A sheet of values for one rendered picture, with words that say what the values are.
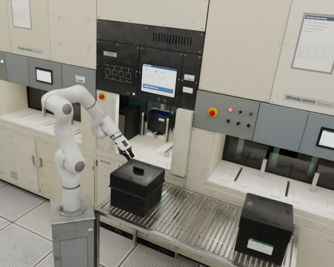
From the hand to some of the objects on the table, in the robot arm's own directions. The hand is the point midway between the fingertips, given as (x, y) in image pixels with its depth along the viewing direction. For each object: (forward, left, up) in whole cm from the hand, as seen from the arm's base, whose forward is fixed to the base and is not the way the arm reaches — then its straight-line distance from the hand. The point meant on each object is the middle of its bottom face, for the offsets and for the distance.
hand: (130, 156), depth 208 cm
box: (+69, -65, -35) cm, 101 cm away
